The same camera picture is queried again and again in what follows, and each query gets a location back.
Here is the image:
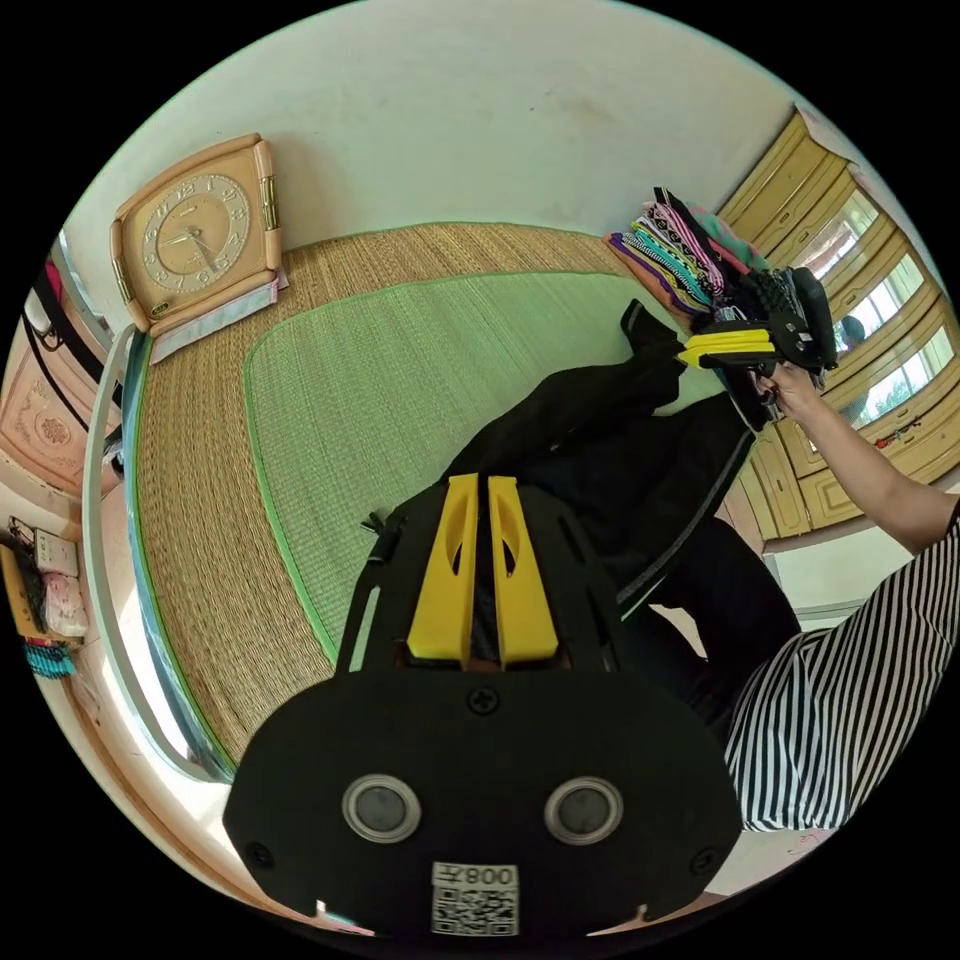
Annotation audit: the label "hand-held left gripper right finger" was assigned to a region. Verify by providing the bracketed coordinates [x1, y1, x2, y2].
[488, 476, 560, 670]

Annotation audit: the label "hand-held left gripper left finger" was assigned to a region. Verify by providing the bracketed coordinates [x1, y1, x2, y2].
[407, 473, 480, 652]

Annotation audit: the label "black pants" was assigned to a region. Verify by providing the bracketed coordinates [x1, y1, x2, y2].
[419, 298, 804, 744]

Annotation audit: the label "person's right forearm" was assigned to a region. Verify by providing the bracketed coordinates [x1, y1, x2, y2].
[783, 391, 960, 558]

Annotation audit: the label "person's right hand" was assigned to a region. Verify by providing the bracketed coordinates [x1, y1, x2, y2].
[755, 361, 828, 423]

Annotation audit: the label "yellow cupboard with glass doors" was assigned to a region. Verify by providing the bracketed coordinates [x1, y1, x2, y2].
[713, 108, 960, 543]

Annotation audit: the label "pile of clothes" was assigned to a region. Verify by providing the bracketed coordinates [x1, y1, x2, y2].
[605, 185, 775, 320]

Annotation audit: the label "bed with woven mat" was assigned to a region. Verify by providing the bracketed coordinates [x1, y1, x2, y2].
[80, 221, 751, 785]

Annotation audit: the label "person's body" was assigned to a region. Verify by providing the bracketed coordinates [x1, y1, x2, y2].
[723, 515, 960, 835]

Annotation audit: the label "shelf with small items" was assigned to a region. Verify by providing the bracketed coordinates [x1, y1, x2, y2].
[0, 513, 93, 680]

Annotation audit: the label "pink carved door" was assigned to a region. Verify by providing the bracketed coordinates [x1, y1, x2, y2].
[0, 254, 127, 498]

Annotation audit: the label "beige square clock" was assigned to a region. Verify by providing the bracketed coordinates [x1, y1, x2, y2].
[110, 133, 285, 339]

